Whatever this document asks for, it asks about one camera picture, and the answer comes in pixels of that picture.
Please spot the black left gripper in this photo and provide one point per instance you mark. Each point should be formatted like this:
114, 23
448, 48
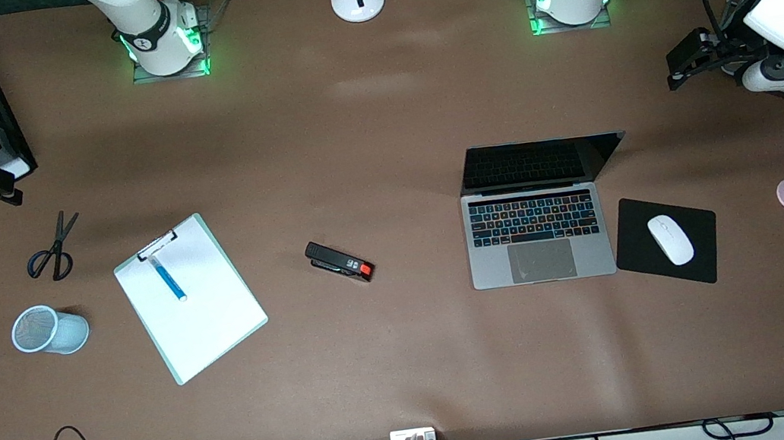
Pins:
730, 46

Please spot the blue marker with white cap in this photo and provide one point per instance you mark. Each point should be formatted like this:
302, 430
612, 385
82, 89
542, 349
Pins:
168, 278

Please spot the grey laptop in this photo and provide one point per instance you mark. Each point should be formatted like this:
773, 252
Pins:
539, 253

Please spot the black scissors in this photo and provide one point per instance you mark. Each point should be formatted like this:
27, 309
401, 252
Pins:
60, 237

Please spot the light blue mesh pen cup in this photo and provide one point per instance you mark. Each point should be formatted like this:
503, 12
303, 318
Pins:
67, 335

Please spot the white computer mouse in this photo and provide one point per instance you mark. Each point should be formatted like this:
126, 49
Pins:
671, 240

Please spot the black mouse pad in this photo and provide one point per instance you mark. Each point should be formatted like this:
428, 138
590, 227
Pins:
637, 247

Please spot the teal clipboard with metal clip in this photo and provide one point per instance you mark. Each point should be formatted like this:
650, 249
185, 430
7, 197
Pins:
147, 325

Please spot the white paper sheet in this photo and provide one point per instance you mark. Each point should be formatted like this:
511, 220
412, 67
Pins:
202, 316

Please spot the black stapler with red end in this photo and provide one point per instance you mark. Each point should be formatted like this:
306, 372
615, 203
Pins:
336, 260

